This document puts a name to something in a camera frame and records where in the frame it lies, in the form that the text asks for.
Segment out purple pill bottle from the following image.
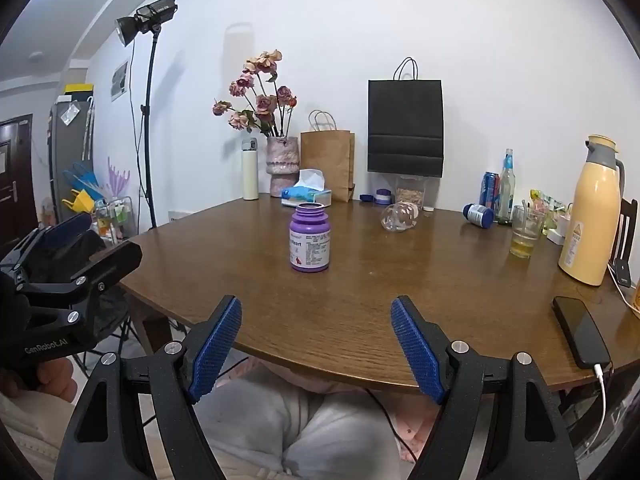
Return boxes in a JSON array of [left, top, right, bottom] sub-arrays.
[[289, 202, 332, 275]]

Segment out dark blue pill bottle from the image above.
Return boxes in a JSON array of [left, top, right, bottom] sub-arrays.
[[462, 203, 495, 229]]

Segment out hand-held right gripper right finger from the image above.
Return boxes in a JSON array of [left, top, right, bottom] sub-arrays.
[[390, 296, 581, 480]]

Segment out person's grey trouser legs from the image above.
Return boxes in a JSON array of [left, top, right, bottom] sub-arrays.
[[192, 367, 403, 480]]

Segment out grey refrigerator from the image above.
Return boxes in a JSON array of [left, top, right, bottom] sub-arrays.
[[48, 95, 96, 223]]

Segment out pink ceramic vase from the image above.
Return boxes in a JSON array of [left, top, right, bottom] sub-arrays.
[[265, 136, 301, 198]]

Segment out colourful snack packets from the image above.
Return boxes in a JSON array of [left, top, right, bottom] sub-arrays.
[[530, 189, 572, 222]]

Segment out yellow thermos jug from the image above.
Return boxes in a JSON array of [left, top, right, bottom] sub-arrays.
[[558, 135, 626, 287]]

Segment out white thermos bottle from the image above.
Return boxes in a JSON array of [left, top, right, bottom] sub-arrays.
[[242, 137, 260, 202]]

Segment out dark brown door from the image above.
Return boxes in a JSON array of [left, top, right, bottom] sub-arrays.
[[0, 114, 39, 257]]

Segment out storage rack with utensils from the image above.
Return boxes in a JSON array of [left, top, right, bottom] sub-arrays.
[[62, 156, 134, 242]]

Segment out dark wooden chair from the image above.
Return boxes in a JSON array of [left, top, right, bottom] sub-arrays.
[[607, 199, 639, 289]]

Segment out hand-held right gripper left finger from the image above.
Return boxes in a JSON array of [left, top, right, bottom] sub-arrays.
[[54, 294, 243, 480]]

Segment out white charging cable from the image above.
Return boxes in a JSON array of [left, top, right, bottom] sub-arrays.
[[593, 364, 610, 461]]

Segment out clear jar with grains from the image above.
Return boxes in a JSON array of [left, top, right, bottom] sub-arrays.
[[395, 175, 427, 209]]

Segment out blue tissue box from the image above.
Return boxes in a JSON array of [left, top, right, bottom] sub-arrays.
[[280, 169, 334, 209]]

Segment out brown paper bag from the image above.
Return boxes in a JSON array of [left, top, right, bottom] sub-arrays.
[[300, 110, 356, 204]]

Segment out black paper bag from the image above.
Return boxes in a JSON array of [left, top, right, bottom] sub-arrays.
[[367, 57, 445, 179]]

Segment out drinking glass with yellow liquid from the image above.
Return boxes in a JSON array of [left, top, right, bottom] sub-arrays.
[[510, 205, 546, 260]]

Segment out black cable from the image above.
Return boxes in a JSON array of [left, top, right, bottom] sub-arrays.
[[364, 389, 417, 462]]

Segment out tall clear glass bottle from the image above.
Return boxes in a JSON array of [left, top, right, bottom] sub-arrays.
[[497, 148, 517, 225]]

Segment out person's left forearm cream sleeve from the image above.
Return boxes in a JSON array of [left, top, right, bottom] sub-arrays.
[[0, 391, 73, 480]]

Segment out black smartphone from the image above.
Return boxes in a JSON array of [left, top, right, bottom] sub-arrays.
[[552, 296, 612, 370]]

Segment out dried pink flowers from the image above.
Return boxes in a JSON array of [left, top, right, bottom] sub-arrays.
[[212, 50, 299, 139]]

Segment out person's left hand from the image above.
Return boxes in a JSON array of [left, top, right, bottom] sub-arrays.
[[0, 357, 79, 404]]

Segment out blue drink can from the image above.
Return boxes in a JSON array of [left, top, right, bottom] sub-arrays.
[[480, 171, 501, 211]]

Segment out clear glass cup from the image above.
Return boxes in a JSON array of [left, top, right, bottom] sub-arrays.
[[381, 201, 419, 235]]

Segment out studio light on stand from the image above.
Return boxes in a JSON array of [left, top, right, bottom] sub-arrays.
[[115, 0, 179, 233]]

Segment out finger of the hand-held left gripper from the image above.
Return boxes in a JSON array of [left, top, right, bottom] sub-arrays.
[[20, 240, 144, 333], [0, 211, 108, 292]]

